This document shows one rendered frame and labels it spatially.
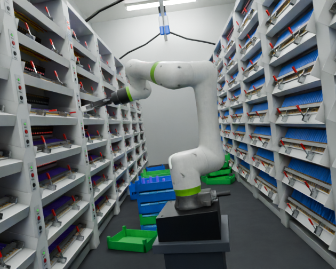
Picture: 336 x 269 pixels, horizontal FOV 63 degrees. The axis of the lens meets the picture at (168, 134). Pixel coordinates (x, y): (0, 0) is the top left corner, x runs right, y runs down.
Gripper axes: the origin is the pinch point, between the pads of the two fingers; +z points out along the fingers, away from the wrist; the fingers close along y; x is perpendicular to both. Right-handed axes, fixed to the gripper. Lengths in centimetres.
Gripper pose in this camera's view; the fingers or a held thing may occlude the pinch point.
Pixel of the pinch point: (87, 108)
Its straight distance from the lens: 171.8
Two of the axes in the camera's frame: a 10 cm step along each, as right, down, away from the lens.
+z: -9.5, 3.1, 0.4
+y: 0.3, -0.4, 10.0
